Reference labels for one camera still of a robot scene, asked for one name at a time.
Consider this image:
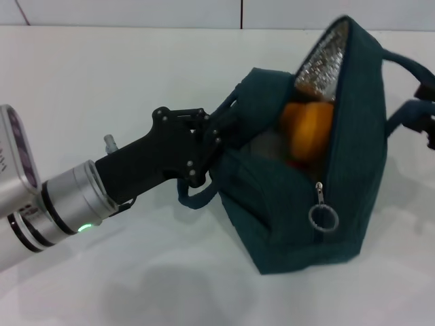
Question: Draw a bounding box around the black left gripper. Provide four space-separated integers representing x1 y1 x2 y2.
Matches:
94 107 241 205

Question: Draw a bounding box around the orange yellow pear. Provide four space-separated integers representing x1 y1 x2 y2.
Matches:
280 100 336 164

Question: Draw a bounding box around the dark teal fabric lunch bag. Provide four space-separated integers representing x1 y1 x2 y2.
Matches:
178 15 435 276

